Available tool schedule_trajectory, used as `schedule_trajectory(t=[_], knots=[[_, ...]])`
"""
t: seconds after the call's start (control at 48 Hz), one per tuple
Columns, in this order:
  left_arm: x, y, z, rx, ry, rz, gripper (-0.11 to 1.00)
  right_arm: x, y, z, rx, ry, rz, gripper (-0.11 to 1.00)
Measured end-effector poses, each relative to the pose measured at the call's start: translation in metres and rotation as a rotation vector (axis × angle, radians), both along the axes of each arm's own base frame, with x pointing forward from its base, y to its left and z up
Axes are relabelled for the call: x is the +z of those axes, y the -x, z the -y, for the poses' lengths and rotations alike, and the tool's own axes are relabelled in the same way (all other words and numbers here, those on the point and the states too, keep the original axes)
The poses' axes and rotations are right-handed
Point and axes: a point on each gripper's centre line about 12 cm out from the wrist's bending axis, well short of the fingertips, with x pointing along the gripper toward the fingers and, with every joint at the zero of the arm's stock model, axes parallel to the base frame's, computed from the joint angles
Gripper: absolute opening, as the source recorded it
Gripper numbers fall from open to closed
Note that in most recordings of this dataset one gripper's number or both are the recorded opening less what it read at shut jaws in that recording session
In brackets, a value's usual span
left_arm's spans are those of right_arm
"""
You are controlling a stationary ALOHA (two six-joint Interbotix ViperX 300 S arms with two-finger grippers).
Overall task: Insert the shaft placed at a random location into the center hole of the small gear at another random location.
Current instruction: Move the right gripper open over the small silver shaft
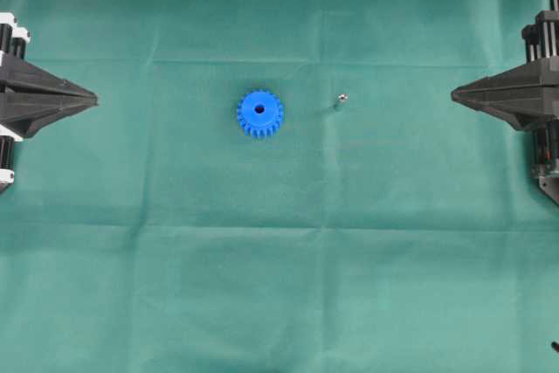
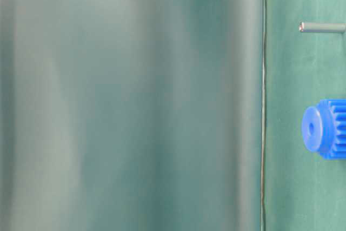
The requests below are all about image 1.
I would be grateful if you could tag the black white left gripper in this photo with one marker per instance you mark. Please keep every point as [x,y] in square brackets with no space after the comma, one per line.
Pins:
[43,99]

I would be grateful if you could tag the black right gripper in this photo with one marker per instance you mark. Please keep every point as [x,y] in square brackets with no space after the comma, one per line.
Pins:
[541,71]

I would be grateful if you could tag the small metal shaft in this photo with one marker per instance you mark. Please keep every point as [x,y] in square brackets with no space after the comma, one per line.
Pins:
[341,100]

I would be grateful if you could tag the blue plastic gear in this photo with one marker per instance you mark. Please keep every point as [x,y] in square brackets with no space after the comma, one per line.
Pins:
[260,114]

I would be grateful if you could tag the green cloth mat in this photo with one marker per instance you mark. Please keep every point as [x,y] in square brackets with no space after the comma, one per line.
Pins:
[401,234]

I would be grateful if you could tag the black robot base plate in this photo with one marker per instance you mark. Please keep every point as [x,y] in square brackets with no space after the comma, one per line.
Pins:
[549,187]

